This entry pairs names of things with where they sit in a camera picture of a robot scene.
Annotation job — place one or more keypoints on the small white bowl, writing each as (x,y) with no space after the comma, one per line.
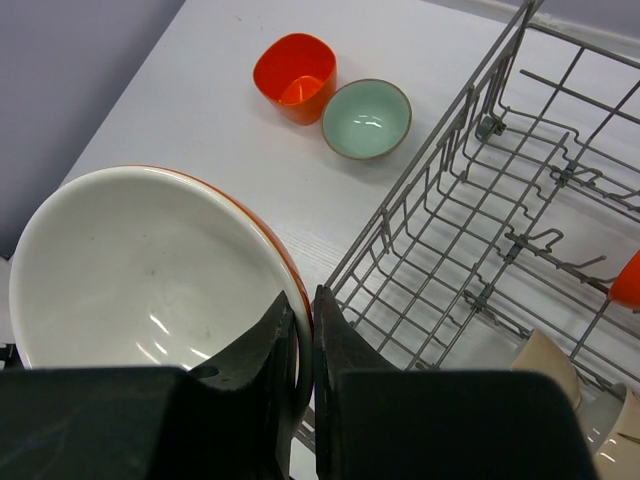
(143,265)

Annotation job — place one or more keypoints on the orange round bowl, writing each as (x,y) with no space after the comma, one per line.
(625,289)

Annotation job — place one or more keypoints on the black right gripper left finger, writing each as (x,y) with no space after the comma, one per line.
(229,418)

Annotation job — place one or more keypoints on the orange square bowl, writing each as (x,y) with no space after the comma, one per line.
(298,75)

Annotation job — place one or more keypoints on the beige painted ceramic bowl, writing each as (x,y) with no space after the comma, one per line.
(540,354)

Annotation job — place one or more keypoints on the pale green ceramic bowl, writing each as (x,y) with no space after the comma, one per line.
(366,119)

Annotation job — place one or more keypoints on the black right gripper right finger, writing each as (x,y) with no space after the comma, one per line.
(375,421)

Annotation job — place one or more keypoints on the grey wire dish rack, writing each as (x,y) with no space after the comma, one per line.
(514,216)

